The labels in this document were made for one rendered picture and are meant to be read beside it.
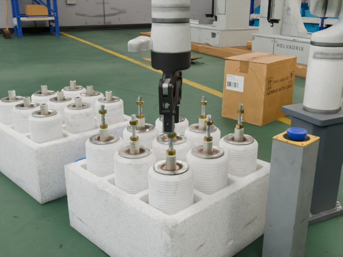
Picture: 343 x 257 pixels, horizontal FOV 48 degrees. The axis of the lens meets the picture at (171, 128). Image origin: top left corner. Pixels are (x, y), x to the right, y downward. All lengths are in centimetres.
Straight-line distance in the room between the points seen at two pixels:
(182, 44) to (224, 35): 342
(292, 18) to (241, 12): 84
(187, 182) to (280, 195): 20
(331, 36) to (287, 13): 254
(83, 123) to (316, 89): 69
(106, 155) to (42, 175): 31
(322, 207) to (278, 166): 36
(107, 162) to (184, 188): 24
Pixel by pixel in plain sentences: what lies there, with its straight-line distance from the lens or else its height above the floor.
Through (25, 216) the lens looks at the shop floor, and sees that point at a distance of 119.
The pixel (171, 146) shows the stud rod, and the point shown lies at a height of 30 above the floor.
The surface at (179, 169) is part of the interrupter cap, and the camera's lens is 80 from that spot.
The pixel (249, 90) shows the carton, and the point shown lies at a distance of 188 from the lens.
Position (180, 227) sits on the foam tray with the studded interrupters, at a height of 17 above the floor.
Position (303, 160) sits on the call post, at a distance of 81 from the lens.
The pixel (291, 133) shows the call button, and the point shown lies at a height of 33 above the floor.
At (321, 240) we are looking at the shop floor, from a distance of 109.
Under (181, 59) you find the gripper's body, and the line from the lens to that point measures 71.
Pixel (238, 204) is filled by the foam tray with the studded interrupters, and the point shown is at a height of 14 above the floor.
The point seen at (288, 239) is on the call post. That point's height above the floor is 10.
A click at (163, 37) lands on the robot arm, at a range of 70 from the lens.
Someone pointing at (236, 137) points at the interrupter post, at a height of 26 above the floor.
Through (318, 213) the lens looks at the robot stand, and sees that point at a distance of 116.
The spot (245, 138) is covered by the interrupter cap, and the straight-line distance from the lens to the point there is 98.
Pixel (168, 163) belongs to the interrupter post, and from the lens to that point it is 79.
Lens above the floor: 59
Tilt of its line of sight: 19 degrees down
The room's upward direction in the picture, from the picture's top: straight up
